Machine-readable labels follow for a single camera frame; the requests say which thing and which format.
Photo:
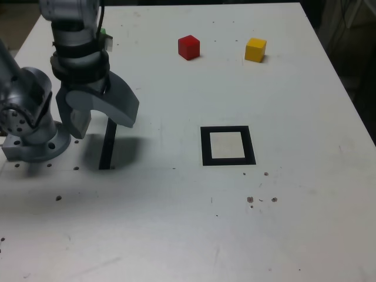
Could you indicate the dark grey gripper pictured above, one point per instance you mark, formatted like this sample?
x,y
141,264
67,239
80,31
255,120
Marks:
x,y
88,86

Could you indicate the red cube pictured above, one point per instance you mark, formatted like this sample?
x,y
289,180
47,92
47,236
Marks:
x,y
188,48

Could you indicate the yellow cube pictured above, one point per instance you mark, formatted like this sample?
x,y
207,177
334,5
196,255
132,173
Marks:
x,y
255,51

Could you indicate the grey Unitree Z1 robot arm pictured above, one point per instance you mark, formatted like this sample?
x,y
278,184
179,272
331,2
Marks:
x,y
29,85

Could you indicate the black tape square outline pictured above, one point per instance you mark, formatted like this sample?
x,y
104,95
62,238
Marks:
x,y
205,147

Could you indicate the black tape strip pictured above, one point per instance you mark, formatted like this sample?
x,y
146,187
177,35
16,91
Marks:
x,y
105,152

